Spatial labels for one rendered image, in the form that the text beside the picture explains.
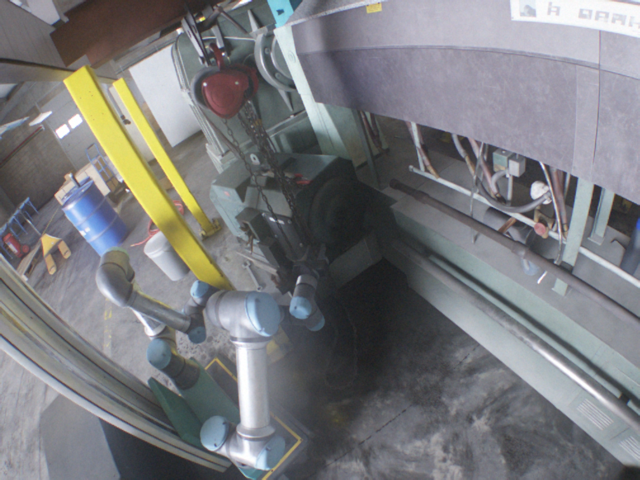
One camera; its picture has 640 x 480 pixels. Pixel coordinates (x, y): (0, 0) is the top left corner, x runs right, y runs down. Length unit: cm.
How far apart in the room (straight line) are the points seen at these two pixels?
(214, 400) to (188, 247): 64
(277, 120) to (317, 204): 99
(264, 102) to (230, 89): 121
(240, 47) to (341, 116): 81
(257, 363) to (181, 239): 67
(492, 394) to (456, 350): 30
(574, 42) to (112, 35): 116
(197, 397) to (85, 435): 54
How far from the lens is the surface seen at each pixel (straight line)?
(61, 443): 134
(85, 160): 1562
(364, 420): 159
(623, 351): 111
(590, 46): 75
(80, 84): 125
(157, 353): 141
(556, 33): 77
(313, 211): 141
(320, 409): 167
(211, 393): 144
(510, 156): 103
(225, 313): 88
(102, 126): 124
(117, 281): 119
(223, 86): 104
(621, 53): 73
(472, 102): 95
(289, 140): 229
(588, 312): 114
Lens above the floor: 149
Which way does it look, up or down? 38 degrees down
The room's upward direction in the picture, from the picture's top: 25 degrees counter-clockwise
